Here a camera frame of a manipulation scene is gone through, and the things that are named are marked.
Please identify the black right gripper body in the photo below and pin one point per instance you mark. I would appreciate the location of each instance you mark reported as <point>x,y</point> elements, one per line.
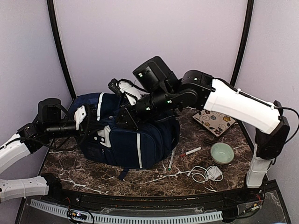
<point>138,119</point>

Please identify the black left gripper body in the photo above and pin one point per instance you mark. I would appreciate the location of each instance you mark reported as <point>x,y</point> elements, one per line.
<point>83,131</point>

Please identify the navy blue student backpack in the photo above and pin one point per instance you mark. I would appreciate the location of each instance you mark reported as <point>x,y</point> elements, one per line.
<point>109,144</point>

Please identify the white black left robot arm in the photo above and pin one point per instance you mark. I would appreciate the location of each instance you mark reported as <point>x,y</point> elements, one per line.
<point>53,121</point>

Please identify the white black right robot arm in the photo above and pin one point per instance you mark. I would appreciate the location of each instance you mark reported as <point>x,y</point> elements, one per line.
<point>160,90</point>

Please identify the green tipped white marker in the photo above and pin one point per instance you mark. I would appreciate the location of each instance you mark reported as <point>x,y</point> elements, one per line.
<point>171,160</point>

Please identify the red tipped white marker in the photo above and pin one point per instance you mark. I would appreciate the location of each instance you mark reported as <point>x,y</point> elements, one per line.
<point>190,152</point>

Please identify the floral square ceramic plate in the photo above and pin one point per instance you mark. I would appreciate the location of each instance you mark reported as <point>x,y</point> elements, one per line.
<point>215,122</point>

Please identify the pale green ceramic bowl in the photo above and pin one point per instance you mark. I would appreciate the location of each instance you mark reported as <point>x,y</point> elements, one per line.
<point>222,153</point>

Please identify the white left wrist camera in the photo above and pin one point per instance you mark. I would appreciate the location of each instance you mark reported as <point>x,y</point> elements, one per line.
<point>80,115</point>

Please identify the black left corner frame post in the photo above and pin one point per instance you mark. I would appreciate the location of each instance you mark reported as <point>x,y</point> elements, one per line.
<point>59,48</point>

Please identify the black corner frame post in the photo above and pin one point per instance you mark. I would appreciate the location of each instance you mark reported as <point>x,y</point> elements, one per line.
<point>243,41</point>
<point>59,48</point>

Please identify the white charger with cable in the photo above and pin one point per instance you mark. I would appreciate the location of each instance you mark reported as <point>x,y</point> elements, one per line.
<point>201,175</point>

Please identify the white slotted cable duct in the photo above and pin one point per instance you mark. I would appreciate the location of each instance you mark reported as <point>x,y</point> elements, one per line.
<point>125,216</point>

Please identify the black right corner frame post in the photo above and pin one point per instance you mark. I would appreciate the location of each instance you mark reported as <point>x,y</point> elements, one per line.
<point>243,41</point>

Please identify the black front table rail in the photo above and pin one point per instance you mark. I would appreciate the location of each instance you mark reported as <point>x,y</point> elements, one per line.
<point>219,200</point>

